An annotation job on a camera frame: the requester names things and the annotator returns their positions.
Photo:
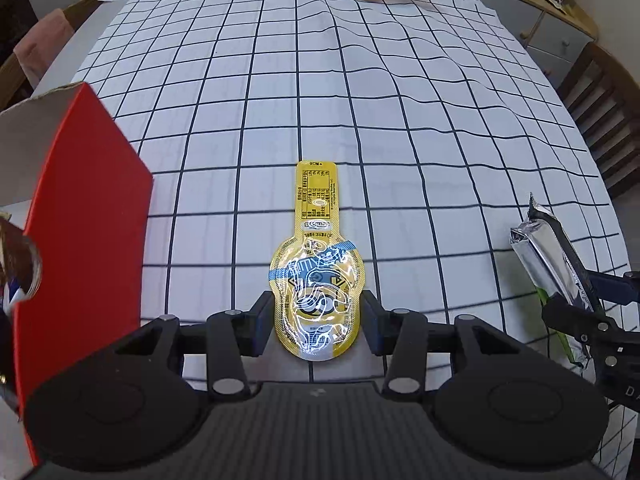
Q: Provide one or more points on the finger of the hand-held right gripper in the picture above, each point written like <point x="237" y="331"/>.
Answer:
<point x="570" y="317"/>
<point x="612" y="287"/>

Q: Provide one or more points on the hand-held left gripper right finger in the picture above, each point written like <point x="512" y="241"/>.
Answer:
<point x="372" y="330"/>

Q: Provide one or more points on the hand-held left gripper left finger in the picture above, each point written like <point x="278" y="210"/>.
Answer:
<point x="257" y="332"/>

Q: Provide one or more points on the silver snack bar wrapper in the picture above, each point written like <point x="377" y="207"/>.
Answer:
<point x="542" y="255"/>

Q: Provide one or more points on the yellow jelly packet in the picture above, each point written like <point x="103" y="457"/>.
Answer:
<point x="317" y="280"/>

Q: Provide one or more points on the red cardboard box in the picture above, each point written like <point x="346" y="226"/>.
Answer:
<point x="85" y="210"/>

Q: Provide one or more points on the wooden chair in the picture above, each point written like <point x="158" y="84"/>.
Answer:
<point x="10" y="75"/>
<point x="605" y="110"/>

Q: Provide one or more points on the checkered tablecloth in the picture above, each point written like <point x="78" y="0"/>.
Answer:
<point x="400" y="135"/>

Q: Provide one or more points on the white drawer cabinet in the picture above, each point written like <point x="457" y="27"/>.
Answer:
<point x="560" y="40"/>

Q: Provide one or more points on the pink cloth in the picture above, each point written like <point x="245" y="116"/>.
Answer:
<point x="45" y="45"/>

